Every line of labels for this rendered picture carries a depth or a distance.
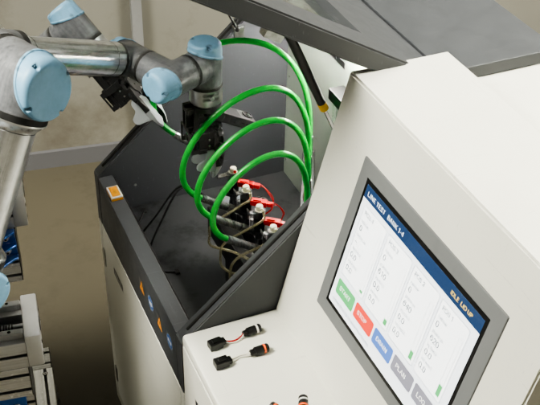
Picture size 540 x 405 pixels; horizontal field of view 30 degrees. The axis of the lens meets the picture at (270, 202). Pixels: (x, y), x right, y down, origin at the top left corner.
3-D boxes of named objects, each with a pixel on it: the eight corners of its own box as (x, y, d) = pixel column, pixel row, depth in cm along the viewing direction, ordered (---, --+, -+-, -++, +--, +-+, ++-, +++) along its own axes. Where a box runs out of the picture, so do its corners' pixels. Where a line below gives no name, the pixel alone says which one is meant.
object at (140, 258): (102, 225, 275) (97, 177, 265) (118, 221, 276) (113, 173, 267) (177, 382, 230) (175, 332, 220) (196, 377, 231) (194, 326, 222)
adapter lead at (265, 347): (216, 371, 207) (216, 364, 206) (212, 364, 209) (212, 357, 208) (270, 353, 212) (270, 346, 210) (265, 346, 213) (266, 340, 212)
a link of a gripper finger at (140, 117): (149, 137, 242) (125, 106, 241) (167, 123, 240) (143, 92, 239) (145, 140, 239) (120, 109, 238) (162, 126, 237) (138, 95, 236)
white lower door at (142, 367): (116, 393, 318) (99, 223, 276) (123, 390, 318) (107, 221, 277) (186, 562, 271) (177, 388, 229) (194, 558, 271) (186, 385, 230)
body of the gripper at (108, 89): (125, 104, 245) (92, 66, 243) (150, 84, 242) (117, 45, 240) (115, 114, 238) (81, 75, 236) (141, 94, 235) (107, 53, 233)
